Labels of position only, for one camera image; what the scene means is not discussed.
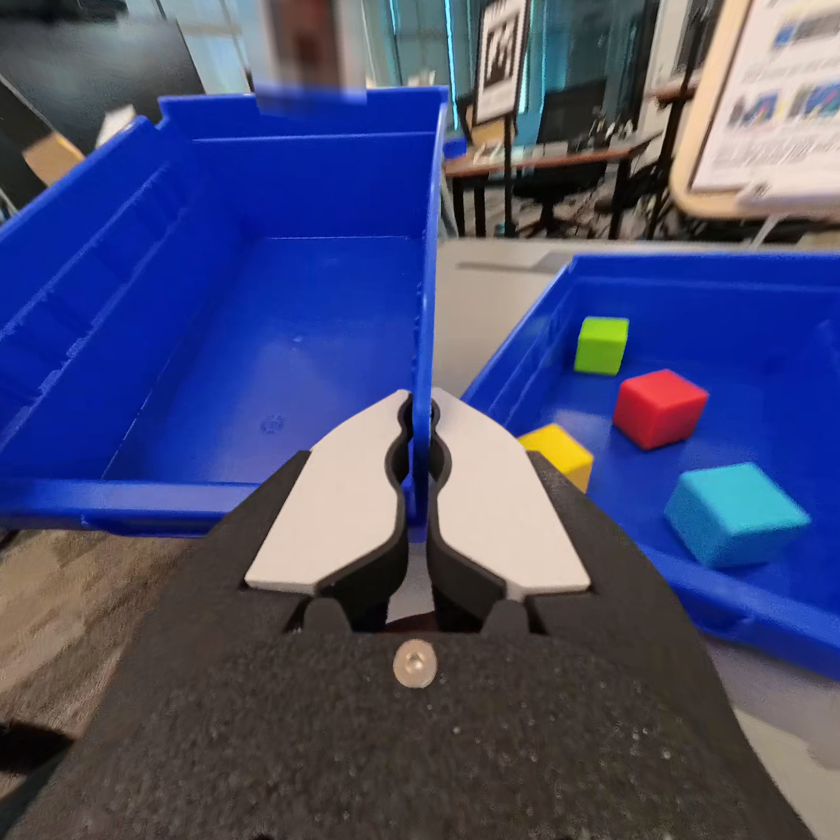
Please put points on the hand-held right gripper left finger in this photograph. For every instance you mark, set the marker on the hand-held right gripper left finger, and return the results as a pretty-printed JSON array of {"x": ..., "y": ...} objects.
[{"x": 328, "y": 518}]

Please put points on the red cube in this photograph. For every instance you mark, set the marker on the red cube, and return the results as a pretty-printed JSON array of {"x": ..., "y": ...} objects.
[{"x": 659, "y": 410}]

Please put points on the black screen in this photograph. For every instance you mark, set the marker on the black screen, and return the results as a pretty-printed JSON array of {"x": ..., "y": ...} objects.
[{"x": 98, "y": 72}]

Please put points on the green cube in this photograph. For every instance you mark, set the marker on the green cube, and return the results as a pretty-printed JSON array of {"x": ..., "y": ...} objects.
[{"x": 600, "y": 348}]

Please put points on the brown table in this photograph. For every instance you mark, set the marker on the brown table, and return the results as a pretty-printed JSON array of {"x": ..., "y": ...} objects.
[{"x": 558, "y": 157}]

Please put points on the blue plastic bin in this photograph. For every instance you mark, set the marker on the blue plastic bin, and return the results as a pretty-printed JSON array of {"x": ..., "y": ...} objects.
[
  {"x": 455, "y": 148},
  {"x": 754, "y": 315},
  {"x": 229, "y": 295}
]

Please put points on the printed instruction sheet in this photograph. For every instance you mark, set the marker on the printed instruction sheet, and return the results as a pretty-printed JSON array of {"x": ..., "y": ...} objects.
[{"x": 774, "y": 98}]

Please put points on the cyan cube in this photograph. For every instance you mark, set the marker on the cyan cube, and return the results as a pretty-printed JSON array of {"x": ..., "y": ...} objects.
[{"x": 735, "y": 518}]

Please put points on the yellow cube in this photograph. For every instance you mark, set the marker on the yellow cube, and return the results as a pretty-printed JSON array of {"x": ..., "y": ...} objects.
[{"x": 564, "y": 453}]

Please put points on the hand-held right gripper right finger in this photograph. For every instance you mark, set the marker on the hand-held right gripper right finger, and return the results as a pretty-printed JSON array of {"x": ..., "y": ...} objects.
[{"x": 505, "y": 518}]

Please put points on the grey desk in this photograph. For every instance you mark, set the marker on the grey desk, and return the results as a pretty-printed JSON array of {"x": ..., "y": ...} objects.
[{"x": 485, "y": 321}]

